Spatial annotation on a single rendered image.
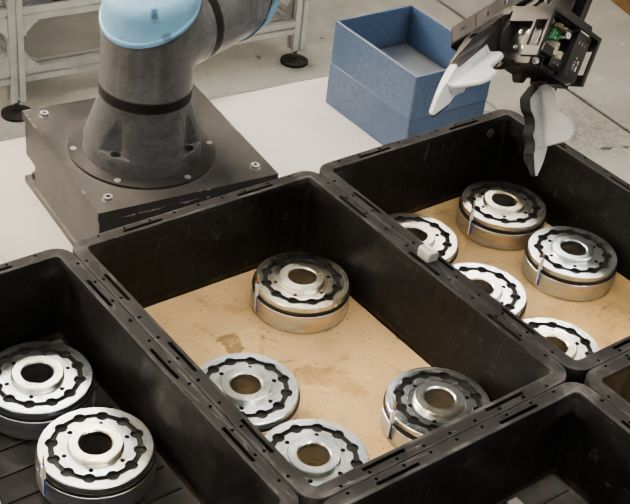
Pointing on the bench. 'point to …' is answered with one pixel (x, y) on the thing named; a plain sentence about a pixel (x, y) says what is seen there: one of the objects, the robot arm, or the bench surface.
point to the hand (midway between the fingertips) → (478, 148)
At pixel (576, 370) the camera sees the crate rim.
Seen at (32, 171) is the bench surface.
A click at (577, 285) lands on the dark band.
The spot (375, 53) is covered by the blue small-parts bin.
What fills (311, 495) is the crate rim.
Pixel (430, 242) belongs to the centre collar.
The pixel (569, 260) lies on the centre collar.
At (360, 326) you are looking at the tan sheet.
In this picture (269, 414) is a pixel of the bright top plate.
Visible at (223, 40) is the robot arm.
